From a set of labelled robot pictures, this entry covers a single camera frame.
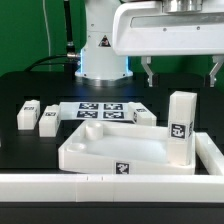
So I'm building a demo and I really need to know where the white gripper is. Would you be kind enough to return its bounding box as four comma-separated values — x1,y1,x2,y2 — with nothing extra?
112,0,224,87

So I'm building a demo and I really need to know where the white desk top tray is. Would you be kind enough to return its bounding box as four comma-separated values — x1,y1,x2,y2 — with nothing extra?
58,121,196,175

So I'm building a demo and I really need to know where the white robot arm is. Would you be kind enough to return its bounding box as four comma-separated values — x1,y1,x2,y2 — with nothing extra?
75,0,224,86

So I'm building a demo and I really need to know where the white fiducial marker plate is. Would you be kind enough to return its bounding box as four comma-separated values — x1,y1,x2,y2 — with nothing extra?
60,102,132,121

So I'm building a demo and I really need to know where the white L-shaped obstacle fence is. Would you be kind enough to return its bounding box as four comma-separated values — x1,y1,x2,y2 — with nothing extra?
0,132,224,203

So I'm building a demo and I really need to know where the black vertical cable with connector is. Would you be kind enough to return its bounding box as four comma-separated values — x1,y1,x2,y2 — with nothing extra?
63,0,81,62

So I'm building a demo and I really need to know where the black cable on table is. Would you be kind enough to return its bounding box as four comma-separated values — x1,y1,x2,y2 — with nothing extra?
23,54,81,72

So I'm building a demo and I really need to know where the thin white hanging cable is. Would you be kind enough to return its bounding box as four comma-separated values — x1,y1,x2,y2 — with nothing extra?
41,0,53,72

